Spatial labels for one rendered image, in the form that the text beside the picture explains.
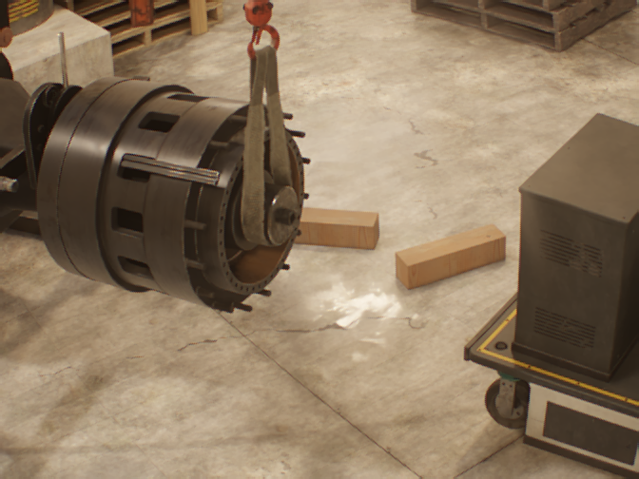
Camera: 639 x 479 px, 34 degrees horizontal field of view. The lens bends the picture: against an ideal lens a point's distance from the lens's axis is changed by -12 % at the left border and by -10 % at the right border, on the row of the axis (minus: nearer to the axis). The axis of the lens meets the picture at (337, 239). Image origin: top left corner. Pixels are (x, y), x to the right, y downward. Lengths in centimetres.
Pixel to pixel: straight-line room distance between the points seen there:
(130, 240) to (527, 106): 293
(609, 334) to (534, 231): 36
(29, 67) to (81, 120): 244
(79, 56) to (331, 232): 180
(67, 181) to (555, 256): 127
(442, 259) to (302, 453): 101
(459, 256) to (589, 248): 123
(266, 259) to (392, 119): 230
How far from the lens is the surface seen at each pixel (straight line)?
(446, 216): 439
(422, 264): 395
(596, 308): 294
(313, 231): 421
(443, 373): 360
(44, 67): 530
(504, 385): 325
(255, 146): 262
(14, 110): 327
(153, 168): 265
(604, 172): 298
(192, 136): 266
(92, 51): 540
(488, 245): 406
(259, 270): 290
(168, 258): 267
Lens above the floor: 225
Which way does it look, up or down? 32 degrees down
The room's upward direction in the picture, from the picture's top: 4 degrees counter-clockwise
